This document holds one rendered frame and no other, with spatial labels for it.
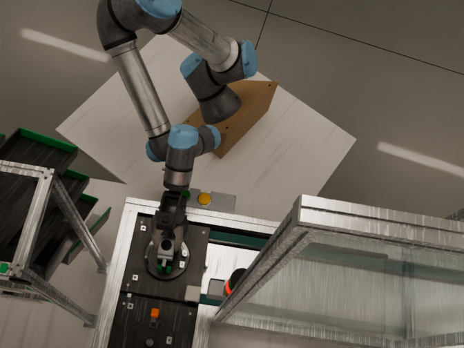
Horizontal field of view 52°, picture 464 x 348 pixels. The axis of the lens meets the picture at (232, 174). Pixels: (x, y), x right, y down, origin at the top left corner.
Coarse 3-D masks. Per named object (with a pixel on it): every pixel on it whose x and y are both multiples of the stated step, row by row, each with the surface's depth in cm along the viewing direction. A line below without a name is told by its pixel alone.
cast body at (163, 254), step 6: (162, 240) 134; (168, 240) 133; (174, 240) 135; (162, 246) 133; (168, 246) 133; (162, 252) 133; (168, 252) 133; (162, 258) 136; (168, 258) 136; (162, 264) 136
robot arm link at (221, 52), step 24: (120, 0) 117; (144, 0) 114; (168, 0) 117; (120, 24) 121; (144, 24) 121; (168, 24) 122; (192, 24) 130; (192, 48) 137; (216, 48) 140; (240, 48) 148; (216, 72) 153; (240, 72) 151
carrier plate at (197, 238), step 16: (144, 224) 152; (176, 224) 153; (192, 224) 154; (144, 240) 150; (192, 240) 152; (208, 240) 152; (128, 256) 147; (192, 256) 150; (128, 272) 145; (144, 272) 146; (192, 272) 148; (128, 288) 144; (144, 288) 144; (160, 288) 145; (176, 288) 145
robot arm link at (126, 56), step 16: (96, 16) 125; (112, 32) 124; (128, 32) 125; (112, 48) 126; (128, 48) 127; (128, 64) 128; (144, 64) 132; (128, 80) 130; (144, 80) 131; (144, 96) 131; (144, 112) 133; (160, 112) 134; (144, 128) 136; (160, 128) 135; (160, 144) 136; (160, 160) 139
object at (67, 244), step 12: (84, 204) 129; (96, 204) 128; (84, 216) 126; (60, 228) 121; (48, 240) 118; (60, 240) 119; (72, 240) 118; (48, 252) 115; (60, 252) 112; (36, 264) 104; (48, 264) 106; (48, 276) 109
